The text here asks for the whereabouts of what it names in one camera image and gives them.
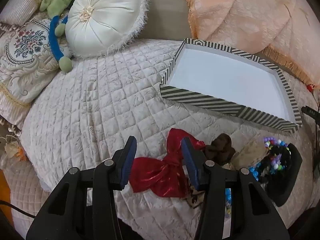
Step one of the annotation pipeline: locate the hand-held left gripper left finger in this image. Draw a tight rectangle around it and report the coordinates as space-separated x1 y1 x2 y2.
26 135 138 240

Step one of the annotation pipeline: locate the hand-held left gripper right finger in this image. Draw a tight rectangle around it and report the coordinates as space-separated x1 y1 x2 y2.
181 137 290 240

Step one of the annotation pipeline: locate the shiny red bow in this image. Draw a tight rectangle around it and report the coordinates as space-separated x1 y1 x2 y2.
130 128 205 198

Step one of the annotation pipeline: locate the brown scrunchie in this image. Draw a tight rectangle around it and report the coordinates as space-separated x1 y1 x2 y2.
204 134 237 167

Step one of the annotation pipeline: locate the purple bead bracelet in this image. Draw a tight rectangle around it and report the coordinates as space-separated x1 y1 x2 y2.
264 136 288 147

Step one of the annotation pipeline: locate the leopard print bow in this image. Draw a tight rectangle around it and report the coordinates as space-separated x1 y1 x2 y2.
185 140 269 208

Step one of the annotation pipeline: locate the blue bead bracelet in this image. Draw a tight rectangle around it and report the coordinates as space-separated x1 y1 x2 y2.
225 164 262 205

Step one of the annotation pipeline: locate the striped cardboard box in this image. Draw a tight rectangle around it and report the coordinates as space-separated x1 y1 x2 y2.
159 38 303 133

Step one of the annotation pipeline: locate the quilted cream bedspread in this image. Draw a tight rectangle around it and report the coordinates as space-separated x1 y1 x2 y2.
20 39 315 240

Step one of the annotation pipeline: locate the peach fringed blanket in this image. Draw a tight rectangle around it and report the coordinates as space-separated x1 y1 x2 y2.
179 0 320 90

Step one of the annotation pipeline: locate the round white satin pillow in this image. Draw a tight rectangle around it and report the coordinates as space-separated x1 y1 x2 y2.
64 0 148 59

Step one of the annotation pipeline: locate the floral embroidered cushion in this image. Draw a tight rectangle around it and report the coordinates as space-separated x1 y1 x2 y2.
0 12 73 130

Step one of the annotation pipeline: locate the beige upholstered headboard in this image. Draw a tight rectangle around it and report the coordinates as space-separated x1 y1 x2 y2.
142 0 195 43

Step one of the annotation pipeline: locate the green and blue plush toy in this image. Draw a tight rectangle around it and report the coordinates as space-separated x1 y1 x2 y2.
39 0 83 75

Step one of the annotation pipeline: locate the cream striped bolster cushion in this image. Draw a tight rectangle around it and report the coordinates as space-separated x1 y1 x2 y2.
0 0 48 27

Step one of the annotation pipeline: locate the green and white bead bracelet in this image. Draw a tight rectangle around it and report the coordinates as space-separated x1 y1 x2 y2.
269 155 285 171

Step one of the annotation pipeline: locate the black cable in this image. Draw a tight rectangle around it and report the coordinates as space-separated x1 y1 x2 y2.
0 200 37 217

